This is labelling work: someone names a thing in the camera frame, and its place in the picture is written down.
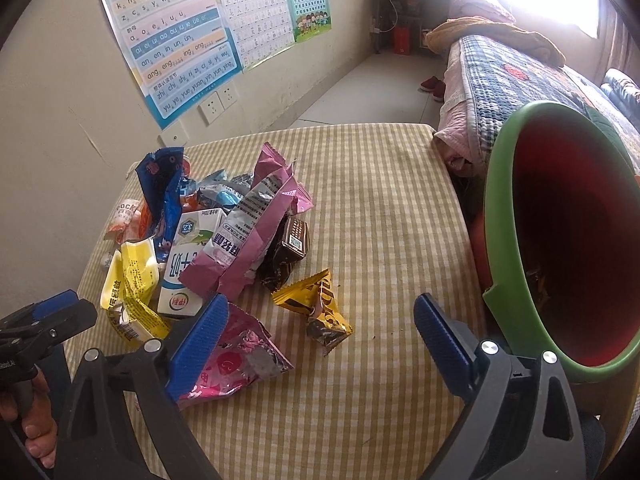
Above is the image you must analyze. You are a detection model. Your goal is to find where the pink bed sheet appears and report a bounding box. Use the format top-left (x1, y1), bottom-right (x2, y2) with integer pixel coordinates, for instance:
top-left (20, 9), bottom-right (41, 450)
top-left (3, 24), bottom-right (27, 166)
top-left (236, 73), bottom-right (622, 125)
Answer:
top-left (432, 42), bottom-right (501, 176)

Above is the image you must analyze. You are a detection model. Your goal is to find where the white round-hole wall socket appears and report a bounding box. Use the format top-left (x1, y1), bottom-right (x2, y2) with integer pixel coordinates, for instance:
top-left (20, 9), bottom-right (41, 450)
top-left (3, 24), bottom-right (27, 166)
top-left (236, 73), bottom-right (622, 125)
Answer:
top-left (160, 125), bottom-right (190, 148)

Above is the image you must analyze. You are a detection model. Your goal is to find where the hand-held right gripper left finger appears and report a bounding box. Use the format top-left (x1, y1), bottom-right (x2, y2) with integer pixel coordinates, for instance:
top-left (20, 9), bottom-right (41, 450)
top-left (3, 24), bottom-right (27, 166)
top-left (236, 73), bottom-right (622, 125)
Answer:
top-left (50, 292), bottom-right (231, 480)

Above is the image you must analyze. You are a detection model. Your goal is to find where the bed with blue quilt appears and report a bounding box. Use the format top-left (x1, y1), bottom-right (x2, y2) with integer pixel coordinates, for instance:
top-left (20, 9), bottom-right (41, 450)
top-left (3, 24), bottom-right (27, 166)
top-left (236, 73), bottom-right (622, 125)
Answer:
top-left (447, 35), bottom-right (640, 176)

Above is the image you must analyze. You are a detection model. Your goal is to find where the white cable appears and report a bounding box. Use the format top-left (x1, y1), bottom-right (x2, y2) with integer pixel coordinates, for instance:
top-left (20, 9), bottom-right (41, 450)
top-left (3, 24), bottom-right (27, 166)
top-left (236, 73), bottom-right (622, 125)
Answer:
top-left (377, 0), bottom-right (401, 36)

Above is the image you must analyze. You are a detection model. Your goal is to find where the blue snack wrapper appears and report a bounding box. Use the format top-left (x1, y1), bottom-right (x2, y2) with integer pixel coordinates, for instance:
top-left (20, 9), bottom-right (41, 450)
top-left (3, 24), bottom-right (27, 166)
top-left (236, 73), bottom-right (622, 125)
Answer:
top-left (136, 146), bottom-right (186, 263)

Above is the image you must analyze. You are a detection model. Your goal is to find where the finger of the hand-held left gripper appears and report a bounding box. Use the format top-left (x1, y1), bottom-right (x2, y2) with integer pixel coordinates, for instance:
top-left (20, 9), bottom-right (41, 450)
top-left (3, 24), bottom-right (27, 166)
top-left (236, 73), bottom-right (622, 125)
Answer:
top-left (0, 301), bottom-right (99, 357)
top-left (0, 288), bottom-right (81, 334)

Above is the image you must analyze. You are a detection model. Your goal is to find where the folded blue quilt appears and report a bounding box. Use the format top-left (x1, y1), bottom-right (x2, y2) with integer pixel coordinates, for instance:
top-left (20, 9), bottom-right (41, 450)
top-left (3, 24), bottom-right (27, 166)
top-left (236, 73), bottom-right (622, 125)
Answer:
top-left (600, 67), bottom-right (640, 116)

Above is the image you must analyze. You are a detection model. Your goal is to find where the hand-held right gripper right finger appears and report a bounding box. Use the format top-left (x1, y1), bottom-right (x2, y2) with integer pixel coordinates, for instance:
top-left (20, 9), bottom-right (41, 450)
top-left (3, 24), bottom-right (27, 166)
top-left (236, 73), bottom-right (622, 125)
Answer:
top-left (412, 292), bottom-right (607, 480)

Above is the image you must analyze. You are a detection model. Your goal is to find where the blue letter wall poster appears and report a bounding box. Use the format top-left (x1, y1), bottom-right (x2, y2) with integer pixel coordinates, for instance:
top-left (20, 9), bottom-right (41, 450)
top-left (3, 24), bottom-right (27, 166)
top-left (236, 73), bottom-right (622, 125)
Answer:
top-left (95, 0), bottom-right (244, 131)

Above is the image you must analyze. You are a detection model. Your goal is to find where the silver and blue wrapper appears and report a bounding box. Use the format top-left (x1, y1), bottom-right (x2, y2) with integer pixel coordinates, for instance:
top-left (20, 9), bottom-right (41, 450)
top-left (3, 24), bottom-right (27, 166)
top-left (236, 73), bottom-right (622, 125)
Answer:
top-left (197, 171), bottom-right (251, 211)

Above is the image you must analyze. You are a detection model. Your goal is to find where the white milk carton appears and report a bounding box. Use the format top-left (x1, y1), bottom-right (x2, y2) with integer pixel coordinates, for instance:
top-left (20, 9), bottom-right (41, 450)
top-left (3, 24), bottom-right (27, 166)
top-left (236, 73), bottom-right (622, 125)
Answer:
top-left (157, 207), bottom-right (228, 321)

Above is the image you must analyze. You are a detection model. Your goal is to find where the patterned curtain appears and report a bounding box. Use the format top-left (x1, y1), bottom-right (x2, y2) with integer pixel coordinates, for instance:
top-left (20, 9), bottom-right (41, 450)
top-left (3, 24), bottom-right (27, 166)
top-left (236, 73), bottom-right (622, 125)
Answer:
top-left (597, 0), bottom-right (640, 76)

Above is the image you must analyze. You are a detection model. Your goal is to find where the small blue and orange wrapper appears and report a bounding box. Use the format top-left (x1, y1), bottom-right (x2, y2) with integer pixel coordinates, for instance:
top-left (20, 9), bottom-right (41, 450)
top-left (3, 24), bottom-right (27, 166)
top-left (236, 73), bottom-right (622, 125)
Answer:
top-left (179, 176), bottom-right (200, 210)

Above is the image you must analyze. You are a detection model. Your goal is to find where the white chart wall poster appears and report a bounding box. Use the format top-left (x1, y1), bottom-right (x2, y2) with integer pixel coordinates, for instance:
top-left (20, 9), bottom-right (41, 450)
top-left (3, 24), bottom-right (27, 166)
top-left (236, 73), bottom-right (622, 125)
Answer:
top-left (210, 0), bottom-right (296, 71)

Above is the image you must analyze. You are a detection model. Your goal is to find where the yellow snack wrapper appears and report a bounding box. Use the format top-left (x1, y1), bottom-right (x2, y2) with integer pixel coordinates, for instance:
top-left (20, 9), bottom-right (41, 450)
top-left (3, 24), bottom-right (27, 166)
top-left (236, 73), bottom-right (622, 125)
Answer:
top-left (100, 237), bottom-right (173, 343)

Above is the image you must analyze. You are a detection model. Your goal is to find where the mauve wrapper with white panel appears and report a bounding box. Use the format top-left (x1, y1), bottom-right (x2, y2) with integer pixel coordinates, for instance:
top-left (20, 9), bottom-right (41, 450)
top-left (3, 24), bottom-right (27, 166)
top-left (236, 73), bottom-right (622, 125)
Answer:
top-left (192, 175), bottom-right (301, 303)

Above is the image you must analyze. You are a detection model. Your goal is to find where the gold and brown wrapper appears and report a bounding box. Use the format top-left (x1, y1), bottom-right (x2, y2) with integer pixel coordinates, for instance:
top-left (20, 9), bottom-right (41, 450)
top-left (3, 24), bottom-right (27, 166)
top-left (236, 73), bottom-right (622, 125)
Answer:
top-left (272, 269), bottom-right (353, 356)

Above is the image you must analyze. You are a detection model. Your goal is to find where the folded pink duvet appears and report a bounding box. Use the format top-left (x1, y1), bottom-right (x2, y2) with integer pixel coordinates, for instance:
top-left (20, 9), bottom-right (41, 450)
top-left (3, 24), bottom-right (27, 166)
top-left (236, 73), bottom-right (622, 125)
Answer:
top-left (448, 0), bottom-right (516, 28)

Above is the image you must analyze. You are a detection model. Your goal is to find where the green and red bin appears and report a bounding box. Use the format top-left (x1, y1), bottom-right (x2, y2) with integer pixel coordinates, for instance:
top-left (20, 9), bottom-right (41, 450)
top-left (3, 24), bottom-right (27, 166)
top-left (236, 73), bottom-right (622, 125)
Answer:
top-left (470, 101), bottom-right (640, 386)

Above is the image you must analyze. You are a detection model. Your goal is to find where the person's left hand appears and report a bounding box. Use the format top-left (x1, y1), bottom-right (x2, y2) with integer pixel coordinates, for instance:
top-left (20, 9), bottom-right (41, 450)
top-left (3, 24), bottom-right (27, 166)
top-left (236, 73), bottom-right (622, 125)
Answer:
top-left (0, 372), bottom-right (59, 468)

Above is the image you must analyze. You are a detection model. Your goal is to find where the mustard blanket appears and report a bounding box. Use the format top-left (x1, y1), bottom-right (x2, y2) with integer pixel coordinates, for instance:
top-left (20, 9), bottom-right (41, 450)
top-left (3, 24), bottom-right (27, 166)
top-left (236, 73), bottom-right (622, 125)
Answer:
top-left (425, 17), bottom-right (566, 68)

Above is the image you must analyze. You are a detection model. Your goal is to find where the red box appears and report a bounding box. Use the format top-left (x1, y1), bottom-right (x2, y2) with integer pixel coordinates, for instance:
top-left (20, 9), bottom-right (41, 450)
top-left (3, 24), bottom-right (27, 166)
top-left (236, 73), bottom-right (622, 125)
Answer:
top-left (392, 25), bottom-right (413, 55)

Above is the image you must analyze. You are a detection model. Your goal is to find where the shiny pink foil wrapper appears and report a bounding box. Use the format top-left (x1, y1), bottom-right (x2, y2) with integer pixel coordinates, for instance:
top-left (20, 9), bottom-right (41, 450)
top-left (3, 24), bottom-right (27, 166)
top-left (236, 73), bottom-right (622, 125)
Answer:
top-left (177, 302), bottom-right (295, 411)

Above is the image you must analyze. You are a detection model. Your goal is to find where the brown chocolate wrapper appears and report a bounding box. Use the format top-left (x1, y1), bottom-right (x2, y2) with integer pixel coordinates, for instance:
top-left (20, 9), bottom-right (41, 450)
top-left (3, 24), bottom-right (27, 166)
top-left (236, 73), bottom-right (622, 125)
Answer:
top-left (257, 215), bottom-right (311, 291)

